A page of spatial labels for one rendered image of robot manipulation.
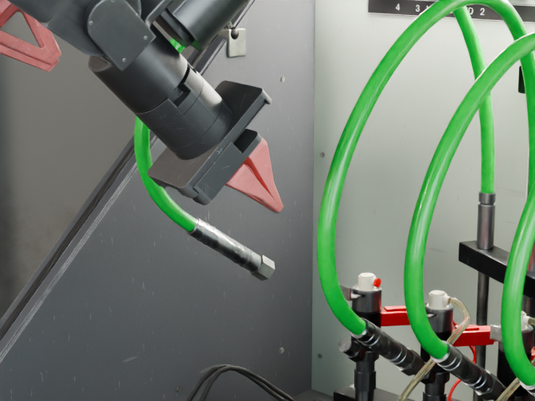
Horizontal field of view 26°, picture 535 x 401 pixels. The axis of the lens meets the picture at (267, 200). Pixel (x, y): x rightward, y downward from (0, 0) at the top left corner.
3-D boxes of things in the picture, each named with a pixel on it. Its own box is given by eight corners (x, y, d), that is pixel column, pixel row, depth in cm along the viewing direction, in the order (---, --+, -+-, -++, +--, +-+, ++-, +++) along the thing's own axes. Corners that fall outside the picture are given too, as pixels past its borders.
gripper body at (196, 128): (279, 104, 91) (221, 39, 87) (198, 204, 89) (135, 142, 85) (236, 94, 96) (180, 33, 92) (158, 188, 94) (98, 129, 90)
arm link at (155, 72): (69, 52, 87) (93, 68, 83) (132, -13, 88) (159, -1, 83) (129, 112, 91) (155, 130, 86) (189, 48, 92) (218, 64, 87)
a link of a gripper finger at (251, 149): (318, 194, 94) (248, 120, 89) (264, 262, 93) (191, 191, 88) (272, 179, 100) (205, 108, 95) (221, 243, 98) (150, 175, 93)
